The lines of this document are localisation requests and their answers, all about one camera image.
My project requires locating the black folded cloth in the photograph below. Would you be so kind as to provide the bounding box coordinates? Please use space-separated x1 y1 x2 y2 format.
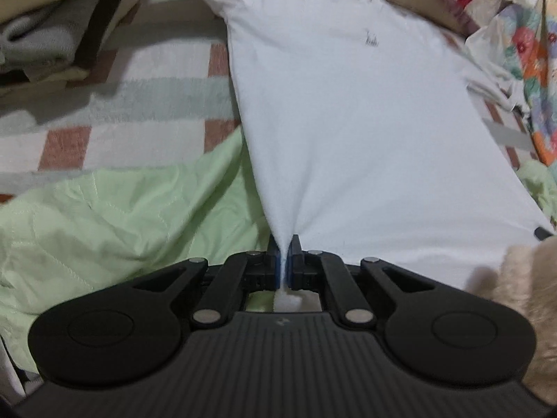
74 0 135 72

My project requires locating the person's right forearm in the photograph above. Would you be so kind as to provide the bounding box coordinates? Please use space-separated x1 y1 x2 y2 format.
463 235 557 405

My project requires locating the floral patterned cloth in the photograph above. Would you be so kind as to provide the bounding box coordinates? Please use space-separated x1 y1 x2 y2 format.
492 0 557 166

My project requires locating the light green quilted blanket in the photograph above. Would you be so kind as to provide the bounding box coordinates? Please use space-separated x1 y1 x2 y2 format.
0 128 557 375

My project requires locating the grey folded garment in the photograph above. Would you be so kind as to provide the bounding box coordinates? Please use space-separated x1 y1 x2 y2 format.
0 6 105 68

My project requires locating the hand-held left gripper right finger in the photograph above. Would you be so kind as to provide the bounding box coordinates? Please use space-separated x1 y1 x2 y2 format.
287 234 441 328

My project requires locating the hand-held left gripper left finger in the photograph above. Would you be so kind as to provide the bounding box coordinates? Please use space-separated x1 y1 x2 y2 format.
126 234 281 328

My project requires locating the white t-shirt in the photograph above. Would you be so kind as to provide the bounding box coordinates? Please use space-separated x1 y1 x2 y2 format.
180 0 555 313

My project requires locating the checked bed mat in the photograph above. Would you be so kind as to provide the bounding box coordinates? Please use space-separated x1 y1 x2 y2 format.
0 0 540 201

